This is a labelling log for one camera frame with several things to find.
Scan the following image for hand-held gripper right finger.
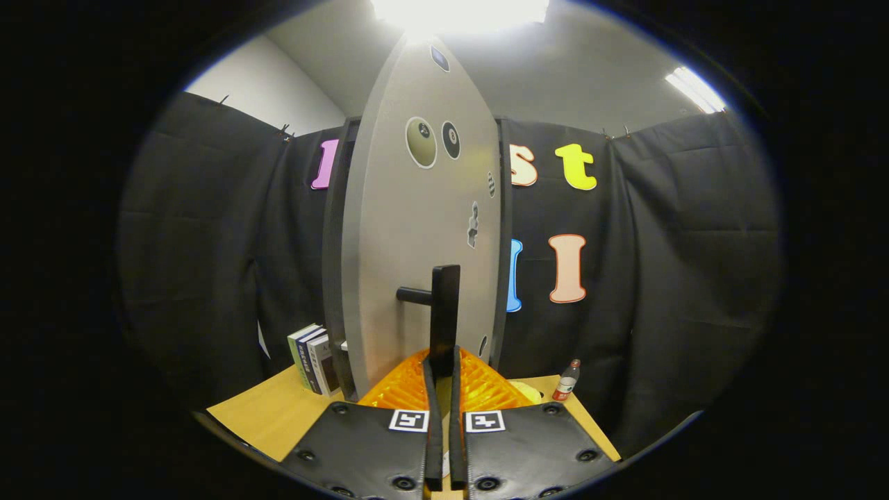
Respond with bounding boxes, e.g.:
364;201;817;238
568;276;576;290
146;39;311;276
448;346;622;500

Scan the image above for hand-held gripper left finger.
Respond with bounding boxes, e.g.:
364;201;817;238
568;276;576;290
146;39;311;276
281;347;445;500

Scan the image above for dark grey shoe cabinet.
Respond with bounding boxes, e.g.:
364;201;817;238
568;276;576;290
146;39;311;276
322;117;515;403

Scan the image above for clear bottle with red cap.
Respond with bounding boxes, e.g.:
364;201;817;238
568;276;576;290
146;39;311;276
552;359;581;402

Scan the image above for navy spine book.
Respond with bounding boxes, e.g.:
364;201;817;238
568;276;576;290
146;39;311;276
297;328;329;395

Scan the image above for green spine book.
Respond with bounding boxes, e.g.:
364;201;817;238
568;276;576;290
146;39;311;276
288;323;322;391

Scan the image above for black backdrop cloth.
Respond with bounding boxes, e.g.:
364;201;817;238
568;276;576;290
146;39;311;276
115;92;786;459

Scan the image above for narrow ceiling light strip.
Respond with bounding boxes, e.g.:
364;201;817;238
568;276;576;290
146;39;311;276
665;66;726;114

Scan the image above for large ceiling light panel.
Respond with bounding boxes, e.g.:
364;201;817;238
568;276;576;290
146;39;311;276
372;0;551;35

